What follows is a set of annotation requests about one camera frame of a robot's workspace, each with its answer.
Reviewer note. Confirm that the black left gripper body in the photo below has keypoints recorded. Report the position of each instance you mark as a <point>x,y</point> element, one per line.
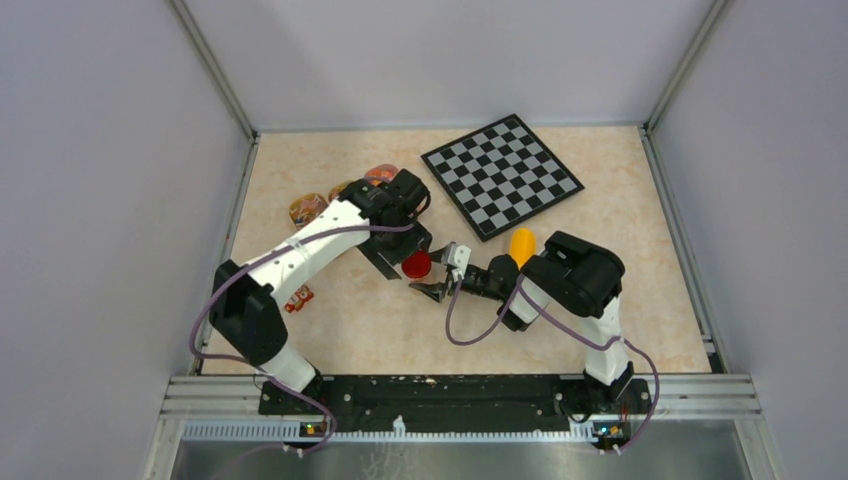
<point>386,251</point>

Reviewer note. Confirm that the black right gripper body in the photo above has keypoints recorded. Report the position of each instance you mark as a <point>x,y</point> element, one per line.
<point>476,283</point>

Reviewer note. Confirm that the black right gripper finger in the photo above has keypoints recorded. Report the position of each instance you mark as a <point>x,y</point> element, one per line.
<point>437,292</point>
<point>442,255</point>

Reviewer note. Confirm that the red jar lid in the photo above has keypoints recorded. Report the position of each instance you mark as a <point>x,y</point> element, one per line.
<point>417,266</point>

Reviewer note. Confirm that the yellow plastic scoop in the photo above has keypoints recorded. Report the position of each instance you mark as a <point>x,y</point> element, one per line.
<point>522,246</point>

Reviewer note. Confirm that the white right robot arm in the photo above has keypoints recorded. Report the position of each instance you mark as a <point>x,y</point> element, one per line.
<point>583,278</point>

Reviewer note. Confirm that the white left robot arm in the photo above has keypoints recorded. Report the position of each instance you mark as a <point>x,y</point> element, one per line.
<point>380,220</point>

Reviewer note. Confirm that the pink tray with candies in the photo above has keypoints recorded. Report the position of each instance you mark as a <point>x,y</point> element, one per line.
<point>380,174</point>

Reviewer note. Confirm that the cream tray with gummies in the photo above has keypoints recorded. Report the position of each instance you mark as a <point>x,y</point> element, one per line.
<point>336,191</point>

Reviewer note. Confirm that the yellow tray with lollipops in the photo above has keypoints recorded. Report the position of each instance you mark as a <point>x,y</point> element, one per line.
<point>306,208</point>

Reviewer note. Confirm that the red owl toy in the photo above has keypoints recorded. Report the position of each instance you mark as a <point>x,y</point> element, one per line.
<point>299,299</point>

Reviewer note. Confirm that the black white chessboard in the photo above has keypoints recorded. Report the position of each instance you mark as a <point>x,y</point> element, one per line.
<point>500,176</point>

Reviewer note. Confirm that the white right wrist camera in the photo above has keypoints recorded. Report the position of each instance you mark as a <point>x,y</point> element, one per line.
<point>456,258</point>

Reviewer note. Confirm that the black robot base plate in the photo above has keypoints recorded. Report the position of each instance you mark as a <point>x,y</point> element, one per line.
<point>459,403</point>

